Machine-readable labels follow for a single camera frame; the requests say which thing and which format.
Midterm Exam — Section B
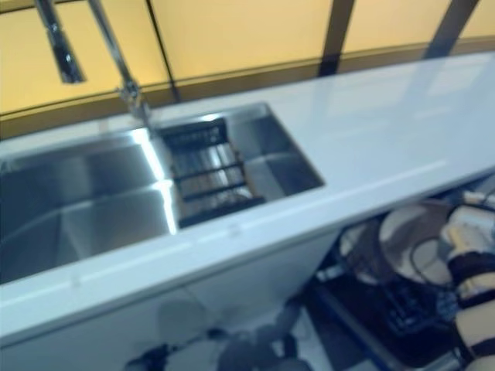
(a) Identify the dishwasher wire rack with handle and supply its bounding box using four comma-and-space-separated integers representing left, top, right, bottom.
336, 200, 465, 337

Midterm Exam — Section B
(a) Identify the white glossy cabinet door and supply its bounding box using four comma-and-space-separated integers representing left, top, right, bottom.
181, 230, 343, 351
0, 284, 220, 371

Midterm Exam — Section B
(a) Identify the stainless steel sink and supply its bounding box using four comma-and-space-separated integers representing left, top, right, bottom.
0, 100, 326, 287

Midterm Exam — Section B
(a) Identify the black steel dish rack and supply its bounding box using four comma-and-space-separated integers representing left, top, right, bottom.
159, 117, 267, 229

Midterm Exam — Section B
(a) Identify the dark window frame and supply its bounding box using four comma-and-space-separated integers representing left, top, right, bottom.
0, 0, 495, 128

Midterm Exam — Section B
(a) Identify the beige round plate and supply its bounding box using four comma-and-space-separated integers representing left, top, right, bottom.
340, 220, 391, 288
377, 203, 454, 290

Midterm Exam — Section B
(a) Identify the chrome pull-out faucet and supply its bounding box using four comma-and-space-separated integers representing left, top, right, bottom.
33, 0, 155, 131

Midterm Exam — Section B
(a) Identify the open black dishwasher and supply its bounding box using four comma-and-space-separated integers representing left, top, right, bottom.
305, 181, 495, 371

